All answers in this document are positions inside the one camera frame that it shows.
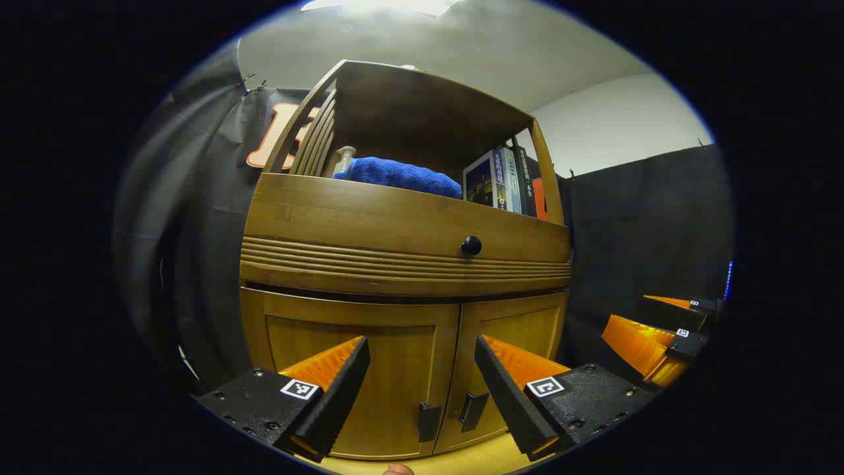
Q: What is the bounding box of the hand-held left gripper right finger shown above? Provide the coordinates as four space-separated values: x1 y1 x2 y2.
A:
473 334 660 462

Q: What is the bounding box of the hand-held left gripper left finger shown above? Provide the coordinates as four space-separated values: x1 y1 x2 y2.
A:
198 335 371 464

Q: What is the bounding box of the black door handle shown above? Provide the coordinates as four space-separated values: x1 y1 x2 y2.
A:
418 402 442 443
459 392 491 433

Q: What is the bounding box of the wooden cabinet door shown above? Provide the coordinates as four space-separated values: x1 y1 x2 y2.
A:
432 292 569 456
241 287 460 460

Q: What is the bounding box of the wooden double-door shoe cabinet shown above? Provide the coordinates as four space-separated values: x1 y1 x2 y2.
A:
239 59 572 461

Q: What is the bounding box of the black backdrop cloth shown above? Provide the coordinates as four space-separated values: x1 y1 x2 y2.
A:
112 40 735 396

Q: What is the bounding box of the orange spine book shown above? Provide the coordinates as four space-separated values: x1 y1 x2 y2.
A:
531 175 550 222

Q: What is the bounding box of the wooden ribbed drawer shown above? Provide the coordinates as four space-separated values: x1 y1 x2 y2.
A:
239 173 572 298

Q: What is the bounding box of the grey spine book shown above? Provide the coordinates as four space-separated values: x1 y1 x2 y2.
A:
498 146 526 215

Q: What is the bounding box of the illustrated blue book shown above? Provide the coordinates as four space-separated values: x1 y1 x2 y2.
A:
463 149 510 210

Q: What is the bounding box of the blue towel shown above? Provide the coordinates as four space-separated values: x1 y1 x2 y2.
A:
332 156 464 200

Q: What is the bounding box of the clear pump bottle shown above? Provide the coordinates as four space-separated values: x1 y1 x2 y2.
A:
332 146 357 179

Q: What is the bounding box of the ceiling light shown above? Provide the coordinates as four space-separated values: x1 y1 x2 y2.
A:
300 0 462 18

